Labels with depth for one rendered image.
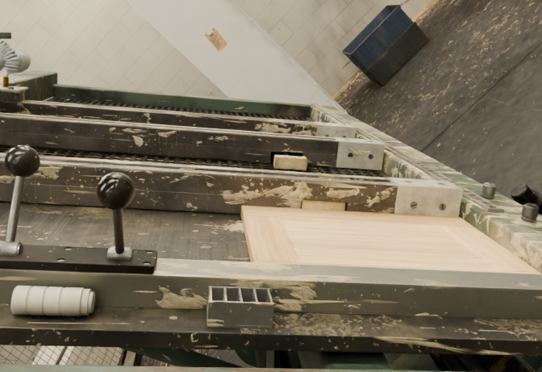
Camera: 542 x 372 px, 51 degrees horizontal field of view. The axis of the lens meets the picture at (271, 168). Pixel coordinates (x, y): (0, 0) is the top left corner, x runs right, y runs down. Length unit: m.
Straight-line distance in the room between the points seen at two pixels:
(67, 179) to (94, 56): 5.42
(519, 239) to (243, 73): 3.99
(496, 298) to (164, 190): 0.55
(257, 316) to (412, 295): 0.19
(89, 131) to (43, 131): 0.11
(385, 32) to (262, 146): 3.85
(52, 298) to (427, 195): 0.68
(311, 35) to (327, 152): 4.73
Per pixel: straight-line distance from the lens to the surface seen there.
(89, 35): 6.39
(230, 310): 0.61
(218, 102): 2.47
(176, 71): 6.24
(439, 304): 0.71
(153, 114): 1.71
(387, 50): 5.21
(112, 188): 0.57
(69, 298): 0.63
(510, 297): 0.75
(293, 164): 1.38
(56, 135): 1.47
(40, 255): 0.67
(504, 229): 0.97
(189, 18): 4.75
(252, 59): 4.75
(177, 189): 0.98
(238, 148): 1.43
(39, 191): 1.02
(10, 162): 0.69
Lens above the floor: 1.45
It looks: 14 degrees down
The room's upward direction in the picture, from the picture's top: 47 degrees counter-clockwise
